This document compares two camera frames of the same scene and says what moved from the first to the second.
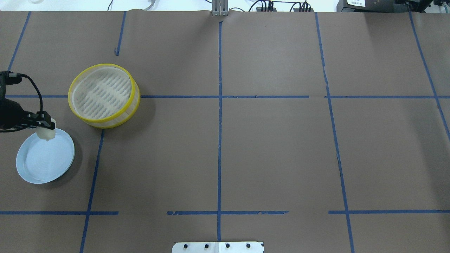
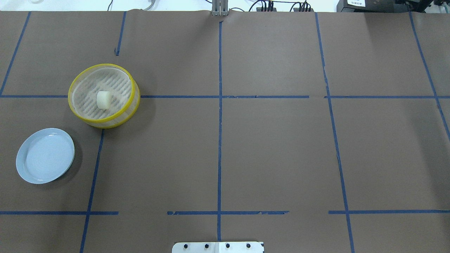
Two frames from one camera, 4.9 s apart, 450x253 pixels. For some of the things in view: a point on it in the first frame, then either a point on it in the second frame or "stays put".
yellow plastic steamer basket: x=105 y=95 stays put
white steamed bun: x=46 y=134 → x=104 y=99
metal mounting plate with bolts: x=218 y=247 stays put
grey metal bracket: x=219 y=8 stays put
